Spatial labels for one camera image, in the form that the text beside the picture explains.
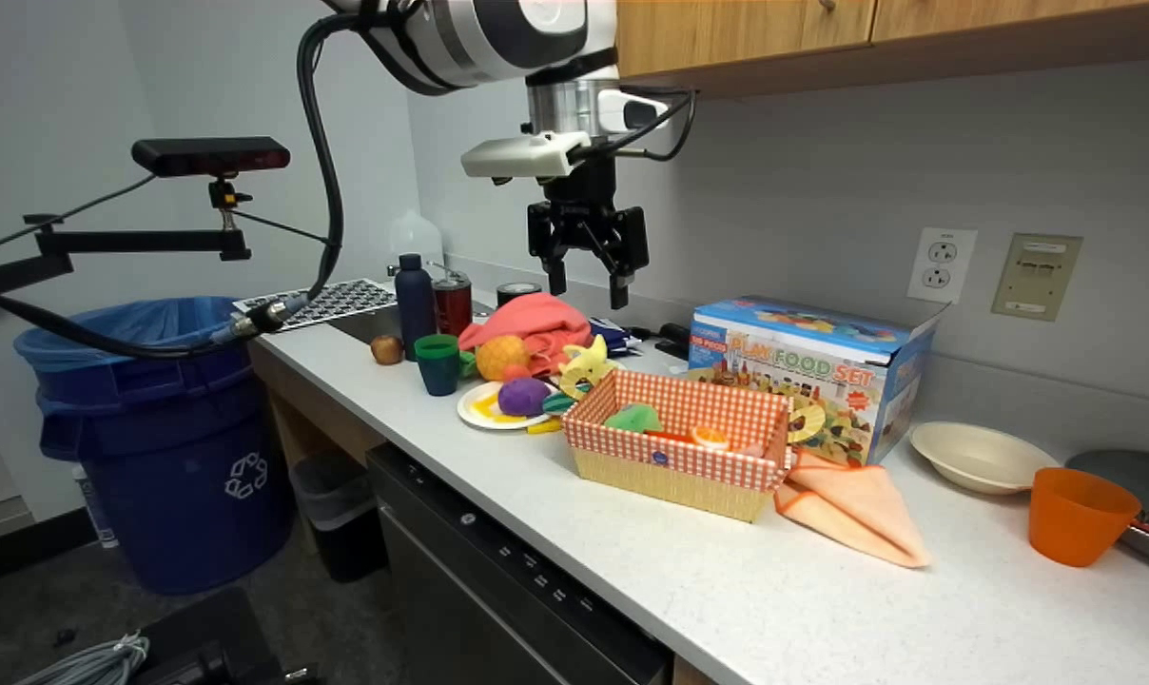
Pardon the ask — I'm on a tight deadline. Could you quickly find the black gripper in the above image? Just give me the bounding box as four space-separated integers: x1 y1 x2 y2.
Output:
528 158 652 307

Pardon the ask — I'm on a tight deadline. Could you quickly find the orange plush toy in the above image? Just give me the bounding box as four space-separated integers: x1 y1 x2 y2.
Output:
652 424 732 453

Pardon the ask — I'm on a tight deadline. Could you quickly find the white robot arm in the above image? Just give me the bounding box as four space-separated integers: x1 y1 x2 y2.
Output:
295 0 697 307

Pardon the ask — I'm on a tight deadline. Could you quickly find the yellow banana plush toy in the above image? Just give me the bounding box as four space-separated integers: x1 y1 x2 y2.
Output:
557 338 612 401

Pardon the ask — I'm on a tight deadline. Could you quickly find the purple plush toy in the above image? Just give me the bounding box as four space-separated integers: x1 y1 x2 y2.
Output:
500 376 549 420

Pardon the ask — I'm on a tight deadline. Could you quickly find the green plush toy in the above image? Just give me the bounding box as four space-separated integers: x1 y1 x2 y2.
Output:
606 402 663 433

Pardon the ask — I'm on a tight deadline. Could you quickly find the red checkered basket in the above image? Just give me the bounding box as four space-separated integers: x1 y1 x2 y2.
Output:
563 370 786 520

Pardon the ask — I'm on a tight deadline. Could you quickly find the blue toy food box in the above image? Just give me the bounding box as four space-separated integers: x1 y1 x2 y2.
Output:
687 302 935 466

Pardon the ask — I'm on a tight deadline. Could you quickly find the pink cloth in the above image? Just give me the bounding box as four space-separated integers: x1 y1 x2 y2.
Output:
457 295 588 376

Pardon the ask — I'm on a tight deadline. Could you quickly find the dark red cup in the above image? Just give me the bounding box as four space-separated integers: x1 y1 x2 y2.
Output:
434 273 470 334

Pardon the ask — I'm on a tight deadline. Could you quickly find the green plastic cup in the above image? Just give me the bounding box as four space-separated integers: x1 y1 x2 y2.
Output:
411 334 462 397

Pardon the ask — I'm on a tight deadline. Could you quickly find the white paper plate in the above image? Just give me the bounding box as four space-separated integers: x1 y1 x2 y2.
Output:
457 383 572 433

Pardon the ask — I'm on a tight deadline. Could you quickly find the dark blue bottle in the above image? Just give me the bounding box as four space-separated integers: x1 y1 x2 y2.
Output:
396 257 434 347

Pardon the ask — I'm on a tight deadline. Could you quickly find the wooden upper cabinet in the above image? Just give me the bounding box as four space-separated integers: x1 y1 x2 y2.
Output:
616 0 1149 94

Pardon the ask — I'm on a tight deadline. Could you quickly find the white dish rack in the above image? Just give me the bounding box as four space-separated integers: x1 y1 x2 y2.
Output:
235 278 396 333

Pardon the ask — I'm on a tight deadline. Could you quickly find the small black trash bin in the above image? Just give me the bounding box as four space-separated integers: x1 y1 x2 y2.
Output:
292 453 387 584

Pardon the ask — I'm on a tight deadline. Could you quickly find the orange folded napkin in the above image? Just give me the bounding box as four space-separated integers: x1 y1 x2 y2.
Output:
772 458 927 572

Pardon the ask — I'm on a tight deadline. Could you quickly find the beige ceramic bowl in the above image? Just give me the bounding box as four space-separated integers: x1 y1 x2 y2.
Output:
908 424 1055 496

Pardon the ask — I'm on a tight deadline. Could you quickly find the blue recycling bin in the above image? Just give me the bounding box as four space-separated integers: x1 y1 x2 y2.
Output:
16 328 292 599

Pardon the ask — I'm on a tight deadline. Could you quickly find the orange plastic cup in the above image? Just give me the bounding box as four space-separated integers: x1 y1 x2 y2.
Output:
1026 470 1143 567

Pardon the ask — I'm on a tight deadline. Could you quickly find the white wall outlet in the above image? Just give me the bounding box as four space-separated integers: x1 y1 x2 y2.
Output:
908 229 979 305

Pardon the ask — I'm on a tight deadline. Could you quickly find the black camera on stand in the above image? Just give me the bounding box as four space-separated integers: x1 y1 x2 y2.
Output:
128 136 288 260

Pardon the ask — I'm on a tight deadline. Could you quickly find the beige wall switch plate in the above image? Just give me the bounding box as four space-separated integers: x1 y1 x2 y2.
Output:
992 231 1079 325

